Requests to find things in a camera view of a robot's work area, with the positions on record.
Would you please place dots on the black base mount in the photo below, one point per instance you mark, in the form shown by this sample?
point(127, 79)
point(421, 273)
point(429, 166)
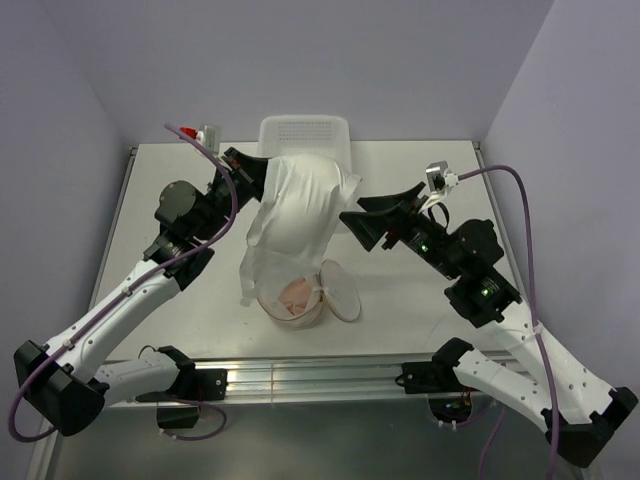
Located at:
point(183, 405)
point(449, 401)

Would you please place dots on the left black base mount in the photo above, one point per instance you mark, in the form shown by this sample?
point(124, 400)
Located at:
point(183, 405)

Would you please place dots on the white plastic basket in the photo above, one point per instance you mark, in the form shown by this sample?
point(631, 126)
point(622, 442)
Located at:
point(324, 135)

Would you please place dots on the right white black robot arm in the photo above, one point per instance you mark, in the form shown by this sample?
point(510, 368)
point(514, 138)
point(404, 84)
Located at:
point(576, 410)

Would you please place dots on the white bra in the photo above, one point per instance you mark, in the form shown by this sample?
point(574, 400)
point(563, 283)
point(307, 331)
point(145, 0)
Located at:
point(303, 197)

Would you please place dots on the mesh laundry bag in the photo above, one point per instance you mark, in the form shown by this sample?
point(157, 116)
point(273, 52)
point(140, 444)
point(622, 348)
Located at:
point(337, 293)

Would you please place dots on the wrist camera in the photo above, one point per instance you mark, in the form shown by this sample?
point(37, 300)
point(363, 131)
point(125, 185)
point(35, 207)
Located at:
point(441, 180)
point(207, 135)

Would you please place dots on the pink bra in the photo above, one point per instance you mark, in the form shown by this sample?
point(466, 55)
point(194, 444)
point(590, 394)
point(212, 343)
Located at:
point(296, 299)

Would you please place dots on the aluminium mounting rail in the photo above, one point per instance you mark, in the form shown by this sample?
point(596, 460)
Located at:
point(315, 380)

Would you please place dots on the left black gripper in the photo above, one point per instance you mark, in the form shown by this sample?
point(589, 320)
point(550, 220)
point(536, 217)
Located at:
point(248, 172)

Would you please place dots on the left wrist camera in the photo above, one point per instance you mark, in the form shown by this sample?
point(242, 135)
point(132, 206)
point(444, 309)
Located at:
point(207, 135)

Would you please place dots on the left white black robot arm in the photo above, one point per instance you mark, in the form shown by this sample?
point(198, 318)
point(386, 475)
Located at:
point(188, 226)

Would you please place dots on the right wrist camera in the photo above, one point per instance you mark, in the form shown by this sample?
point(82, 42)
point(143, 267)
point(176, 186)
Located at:
point(441, 180)

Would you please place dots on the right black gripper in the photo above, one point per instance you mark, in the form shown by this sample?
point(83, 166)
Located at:
point(369, 226)

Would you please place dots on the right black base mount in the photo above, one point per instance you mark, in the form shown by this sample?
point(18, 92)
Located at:
point(449, 401)

